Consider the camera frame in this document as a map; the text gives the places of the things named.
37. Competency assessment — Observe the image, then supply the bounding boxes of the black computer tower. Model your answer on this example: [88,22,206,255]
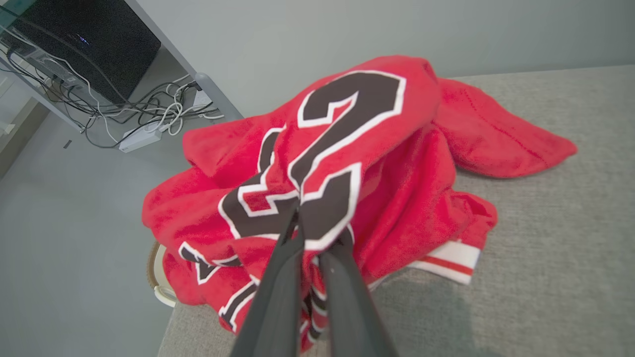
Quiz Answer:
[12,0,162,106]

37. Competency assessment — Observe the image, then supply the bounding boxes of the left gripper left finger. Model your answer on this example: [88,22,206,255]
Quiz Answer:
[229,209,306,357]

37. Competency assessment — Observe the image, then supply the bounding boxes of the teal desk shelf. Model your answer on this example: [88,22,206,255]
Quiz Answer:
[0,0,36,26]

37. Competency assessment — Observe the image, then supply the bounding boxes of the grey partition edge post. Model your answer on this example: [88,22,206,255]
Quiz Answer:
[124,0,245,122]

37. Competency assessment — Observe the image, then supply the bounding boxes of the red basketball jersey white sleeves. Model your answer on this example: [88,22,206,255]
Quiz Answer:
[141,55,578,354]

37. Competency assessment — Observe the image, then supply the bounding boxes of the white power strip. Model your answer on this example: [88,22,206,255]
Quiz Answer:
[118,120,165,153]

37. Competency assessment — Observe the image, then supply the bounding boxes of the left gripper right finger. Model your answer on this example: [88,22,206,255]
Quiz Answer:
[319,233,398,357]

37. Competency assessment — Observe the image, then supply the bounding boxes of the white plug adapter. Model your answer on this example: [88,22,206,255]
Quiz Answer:
[191,89,215,111]

